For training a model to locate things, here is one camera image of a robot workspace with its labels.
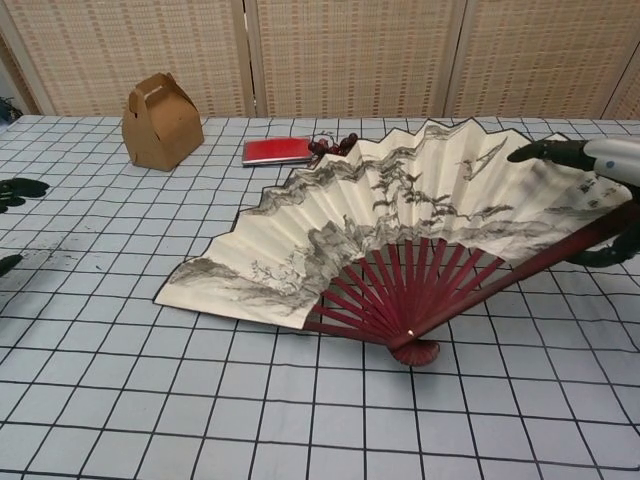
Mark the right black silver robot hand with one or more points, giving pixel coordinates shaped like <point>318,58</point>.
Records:
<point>615,157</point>

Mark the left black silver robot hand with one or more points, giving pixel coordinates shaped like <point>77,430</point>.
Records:
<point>20,187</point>

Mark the blue checked tablecloth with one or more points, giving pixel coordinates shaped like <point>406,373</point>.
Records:
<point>200,400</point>

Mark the woven bamboo folding screen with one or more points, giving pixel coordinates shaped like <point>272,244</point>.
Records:
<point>350,55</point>

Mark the brown cardboard gable box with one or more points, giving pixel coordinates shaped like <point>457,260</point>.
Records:
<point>160,130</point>

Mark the flat red box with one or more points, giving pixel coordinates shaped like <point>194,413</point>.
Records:
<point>275,151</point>

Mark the painted paper folding fan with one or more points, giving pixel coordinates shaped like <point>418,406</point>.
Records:
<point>400,200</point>

